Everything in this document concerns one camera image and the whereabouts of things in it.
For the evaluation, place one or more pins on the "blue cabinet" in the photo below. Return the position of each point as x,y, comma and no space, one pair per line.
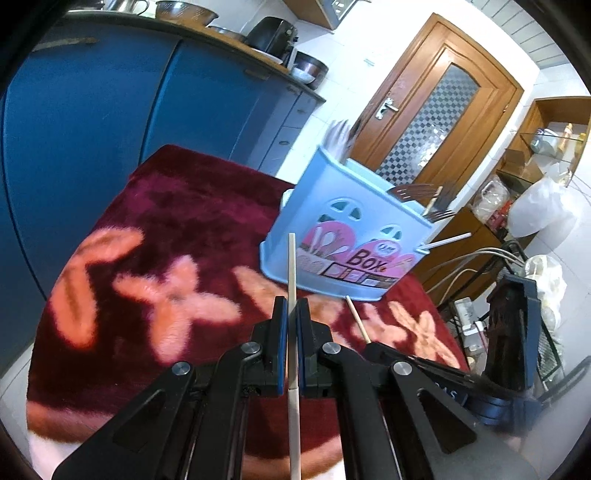
92,115

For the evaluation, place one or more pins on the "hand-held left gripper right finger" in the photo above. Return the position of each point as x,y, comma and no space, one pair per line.
301,350

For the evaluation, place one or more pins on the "steel bowl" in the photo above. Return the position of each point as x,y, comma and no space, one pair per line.
127,5
308,67

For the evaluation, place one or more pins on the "white power strip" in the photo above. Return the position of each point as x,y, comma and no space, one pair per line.
468,323

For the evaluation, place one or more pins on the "thin white rod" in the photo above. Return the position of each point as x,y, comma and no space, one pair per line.
445,241

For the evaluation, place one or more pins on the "wall cabinet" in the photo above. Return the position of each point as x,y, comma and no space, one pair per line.
323,11

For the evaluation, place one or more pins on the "clear plastic bag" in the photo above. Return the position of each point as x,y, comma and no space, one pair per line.
489,203

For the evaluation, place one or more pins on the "maroon floral blanket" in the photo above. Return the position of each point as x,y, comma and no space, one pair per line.
161,221

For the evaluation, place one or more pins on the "black kitchen appliance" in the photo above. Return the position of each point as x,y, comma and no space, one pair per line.
270,34

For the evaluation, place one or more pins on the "steel colander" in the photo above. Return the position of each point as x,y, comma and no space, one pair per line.
187,11

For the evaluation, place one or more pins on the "wooden shelf unit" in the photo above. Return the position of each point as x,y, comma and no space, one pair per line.
545,120

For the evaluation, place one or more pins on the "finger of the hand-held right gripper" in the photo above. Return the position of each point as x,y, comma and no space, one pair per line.
512,332
429,374

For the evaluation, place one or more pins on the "white fork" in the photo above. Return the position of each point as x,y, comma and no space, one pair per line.
339,138

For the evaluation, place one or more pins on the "light blue utensil holder box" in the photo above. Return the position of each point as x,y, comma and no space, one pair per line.
314,194

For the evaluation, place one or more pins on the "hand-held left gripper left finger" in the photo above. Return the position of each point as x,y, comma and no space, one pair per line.
281,350

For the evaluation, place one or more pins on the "white plastic bag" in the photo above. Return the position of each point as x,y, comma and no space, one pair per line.
545,207

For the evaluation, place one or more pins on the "wooden door with glass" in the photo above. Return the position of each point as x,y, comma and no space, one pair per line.
401,69

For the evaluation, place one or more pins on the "wooden chopstick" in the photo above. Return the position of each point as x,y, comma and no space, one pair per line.
358,318
292,267

